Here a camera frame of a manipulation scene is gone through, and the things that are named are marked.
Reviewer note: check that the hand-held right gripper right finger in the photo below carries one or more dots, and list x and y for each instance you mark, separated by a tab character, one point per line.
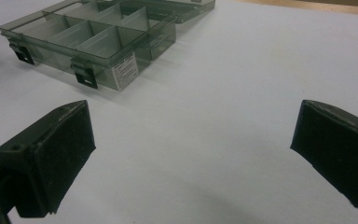
338	155

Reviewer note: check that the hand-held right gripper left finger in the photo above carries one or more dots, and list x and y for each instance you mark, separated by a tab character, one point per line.
52	155

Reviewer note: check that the smoky clear plastic compartment box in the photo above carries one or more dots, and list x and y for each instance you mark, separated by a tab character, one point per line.
105	56

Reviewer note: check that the white board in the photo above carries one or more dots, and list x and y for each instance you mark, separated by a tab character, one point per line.
214	93

